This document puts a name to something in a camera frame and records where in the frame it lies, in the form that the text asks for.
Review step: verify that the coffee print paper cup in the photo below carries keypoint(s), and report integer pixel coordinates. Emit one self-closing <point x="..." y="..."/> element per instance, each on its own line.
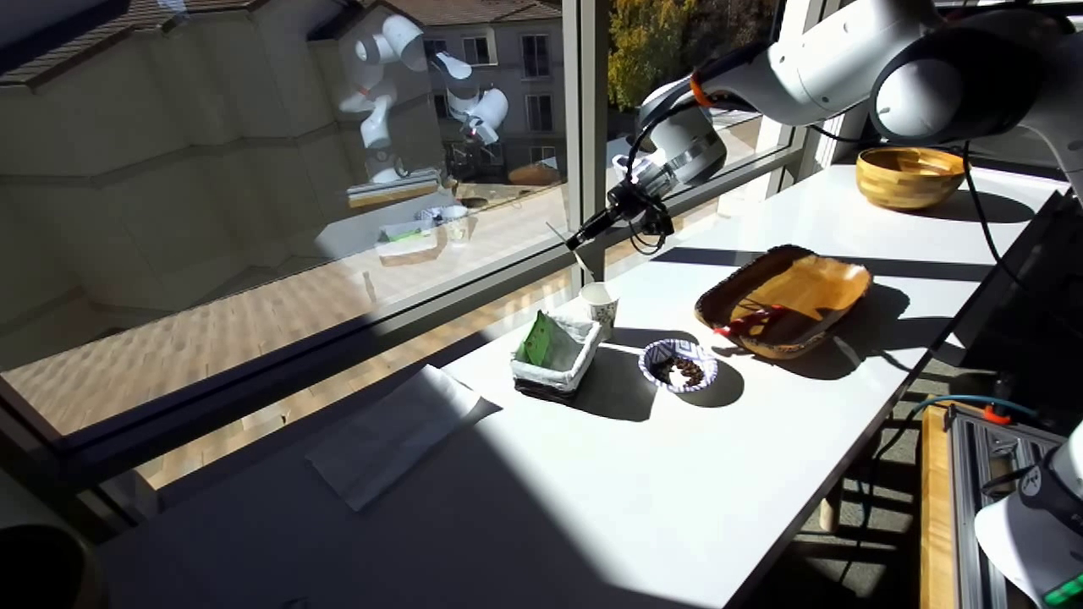
<point x="600" y="305"/>

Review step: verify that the red stick packet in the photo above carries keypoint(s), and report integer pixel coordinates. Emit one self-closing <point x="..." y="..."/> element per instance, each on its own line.
<point x="739" y="326"/>

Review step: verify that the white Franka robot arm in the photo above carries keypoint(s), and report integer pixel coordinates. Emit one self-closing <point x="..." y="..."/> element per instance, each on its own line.
<point x="857" y="55"/>

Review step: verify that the window frame post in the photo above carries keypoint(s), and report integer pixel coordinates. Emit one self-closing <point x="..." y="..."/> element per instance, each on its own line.
<point x="582" y="124"/>

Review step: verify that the black monitor box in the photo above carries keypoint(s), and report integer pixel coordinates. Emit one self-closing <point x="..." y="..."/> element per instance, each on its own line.
<point x="1033" y="326"/>

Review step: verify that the light wooden plank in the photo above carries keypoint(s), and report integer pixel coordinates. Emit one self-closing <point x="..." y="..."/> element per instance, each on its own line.
<point x="939" y="508"/>

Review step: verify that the white folded cloth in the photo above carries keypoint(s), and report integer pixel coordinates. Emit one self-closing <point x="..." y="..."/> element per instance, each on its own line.
<point x="394" y="440"/>

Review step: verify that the blue patterned paper bowl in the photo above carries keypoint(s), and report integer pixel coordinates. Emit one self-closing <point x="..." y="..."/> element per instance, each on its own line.
<point x="648" y="358"/>

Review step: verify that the cream plastic spoon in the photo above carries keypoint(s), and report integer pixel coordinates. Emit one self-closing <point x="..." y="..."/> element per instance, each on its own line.
<point x="576" y="257"/>

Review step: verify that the dark woven basket white liner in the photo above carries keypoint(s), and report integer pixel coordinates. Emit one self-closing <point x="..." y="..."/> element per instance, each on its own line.
<point x="554" y="372"/>

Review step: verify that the brown coffee beans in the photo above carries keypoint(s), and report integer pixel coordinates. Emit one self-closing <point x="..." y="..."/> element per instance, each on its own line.
<point x="678" y="371"/>

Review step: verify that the green packet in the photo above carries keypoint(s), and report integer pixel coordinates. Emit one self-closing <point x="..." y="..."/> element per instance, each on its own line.
<point x="547" y="340"/>

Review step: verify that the brown wooden tray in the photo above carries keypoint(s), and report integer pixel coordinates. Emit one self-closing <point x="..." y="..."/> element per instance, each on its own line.
<point x="806" y="289"/>

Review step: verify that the round wooden bowl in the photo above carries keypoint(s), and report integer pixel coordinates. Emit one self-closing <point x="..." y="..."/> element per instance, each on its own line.
<point x="910" y="180"/>

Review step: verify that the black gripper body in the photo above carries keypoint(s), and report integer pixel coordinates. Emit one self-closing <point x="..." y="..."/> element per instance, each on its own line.
<point x="638" y="208"/>

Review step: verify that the white rounded device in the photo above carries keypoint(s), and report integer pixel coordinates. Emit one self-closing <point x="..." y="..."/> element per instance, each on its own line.
<point x="1033" y="541"/>

